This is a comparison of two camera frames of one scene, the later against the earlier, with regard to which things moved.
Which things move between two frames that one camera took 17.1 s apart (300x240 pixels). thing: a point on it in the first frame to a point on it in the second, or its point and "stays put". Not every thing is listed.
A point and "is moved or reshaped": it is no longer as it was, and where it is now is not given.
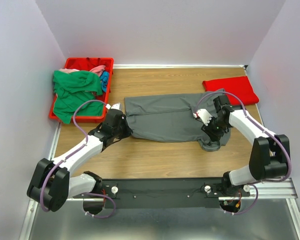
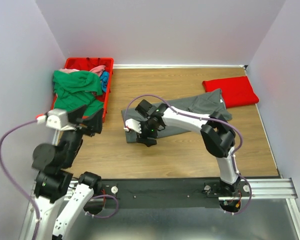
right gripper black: (214, 136) to (141, 138)
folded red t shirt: (240, 86) stays put
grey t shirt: (169, 118) is moved or reshaped
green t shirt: (71, 90) stays put
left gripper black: (128, 131) to (95, 123)
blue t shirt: (104, 78) stays put
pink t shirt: (96, 69) stays put
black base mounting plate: (167, 193) stays put
